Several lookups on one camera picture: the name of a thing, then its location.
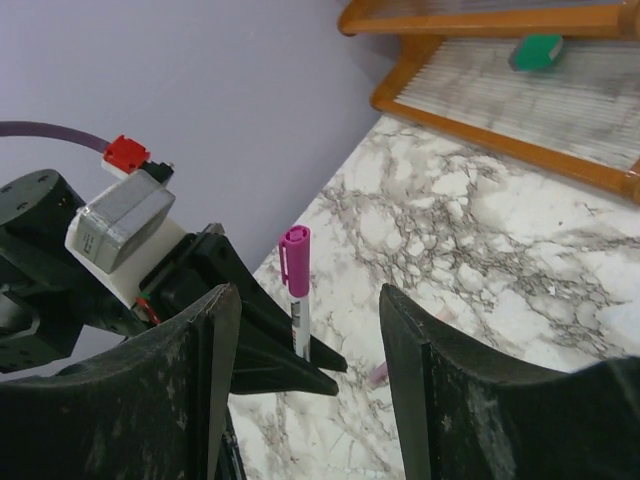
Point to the green eraser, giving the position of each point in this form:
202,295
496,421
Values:
536,52

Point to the pink highlighter pen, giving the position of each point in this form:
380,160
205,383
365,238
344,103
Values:
379,375

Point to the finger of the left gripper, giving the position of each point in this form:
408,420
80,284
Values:
265,360

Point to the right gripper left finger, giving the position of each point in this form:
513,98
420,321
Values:
154,407

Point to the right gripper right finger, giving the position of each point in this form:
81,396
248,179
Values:
467,411

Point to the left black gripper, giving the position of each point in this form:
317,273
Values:
48,297

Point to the wooden shelf rack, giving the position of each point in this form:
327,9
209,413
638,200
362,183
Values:
578,118

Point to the white green-tipped pen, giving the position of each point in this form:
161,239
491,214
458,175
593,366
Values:
301,333

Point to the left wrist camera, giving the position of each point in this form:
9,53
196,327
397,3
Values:
124,233

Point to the purple pen cap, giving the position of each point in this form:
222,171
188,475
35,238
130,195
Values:
294,248

